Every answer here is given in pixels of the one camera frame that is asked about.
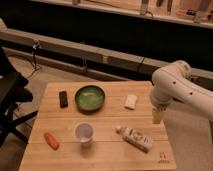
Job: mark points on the wooden table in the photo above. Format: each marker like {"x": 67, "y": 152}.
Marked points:
{"x": 108, "y": 151}

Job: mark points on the green ceramic bowl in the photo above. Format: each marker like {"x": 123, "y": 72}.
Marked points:
{"x": 90, "y": 98}

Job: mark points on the black rectangular block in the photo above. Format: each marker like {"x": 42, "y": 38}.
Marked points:
{"x": 63, "y": 99}

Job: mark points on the white lying bottle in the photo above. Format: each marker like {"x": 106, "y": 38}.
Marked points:
{"x": 135, "y": 138}

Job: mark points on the orange carrot toy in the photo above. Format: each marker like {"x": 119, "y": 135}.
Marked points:
{"x": 51, "y": 141}

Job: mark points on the black chair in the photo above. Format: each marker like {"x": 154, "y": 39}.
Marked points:
{"x": 12, "y": 90}

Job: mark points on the clear plastic cup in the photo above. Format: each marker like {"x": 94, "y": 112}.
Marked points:
{"x": 84, "y": 134}

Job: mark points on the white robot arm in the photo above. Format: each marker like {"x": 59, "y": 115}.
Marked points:
{"x": 172, "y": 81}

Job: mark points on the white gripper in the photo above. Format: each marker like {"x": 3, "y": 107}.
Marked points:
{"x": 157, "y": 115}

